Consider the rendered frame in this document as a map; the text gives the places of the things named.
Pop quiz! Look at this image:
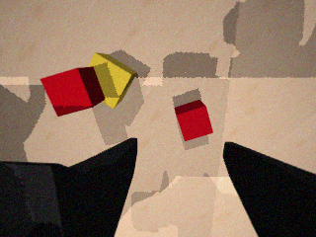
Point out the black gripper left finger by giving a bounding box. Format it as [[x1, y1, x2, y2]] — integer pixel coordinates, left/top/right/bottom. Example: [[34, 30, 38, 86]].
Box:
[[0, 137, 137, 237]]

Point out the yellow cube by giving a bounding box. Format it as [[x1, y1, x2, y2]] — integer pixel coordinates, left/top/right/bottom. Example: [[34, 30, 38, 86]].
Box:
[[88, 52, 137, 109]]

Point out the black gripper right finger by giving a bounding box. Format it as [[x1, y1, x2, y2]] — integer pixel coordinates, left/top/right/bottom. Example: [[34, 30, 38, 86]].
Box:
[[222, 141, 316, 237]]

